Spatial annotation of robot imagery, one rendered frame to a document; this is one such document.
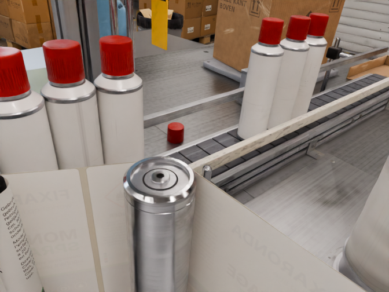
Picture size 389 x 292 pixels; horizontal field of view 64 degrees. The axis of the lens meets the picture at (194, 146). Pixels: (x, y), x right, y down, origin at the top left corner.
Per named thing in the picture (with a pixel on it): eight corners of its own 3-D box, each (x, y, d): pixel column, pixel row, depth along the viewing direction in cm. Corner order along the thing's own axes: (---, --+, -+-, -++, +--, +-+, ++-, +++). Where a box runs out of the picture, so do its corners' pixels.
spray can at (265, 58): (252, 147, 54) (276, 24, 43) (231, 134, 57) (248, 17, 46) (270, 138, 57) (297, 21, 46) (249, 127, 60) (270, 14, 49)
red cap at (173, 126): (182, 144, 63) (183, 130, 61) (165, 142, 63) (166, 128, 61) (184, 135, 66) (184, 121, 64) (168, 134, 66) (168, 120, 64)
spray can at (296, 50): (276, 137, 58) (305, 21, 47) (256, 125, 61) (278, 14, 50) (293, 129, 61) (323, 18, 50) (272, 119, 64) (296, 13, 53)
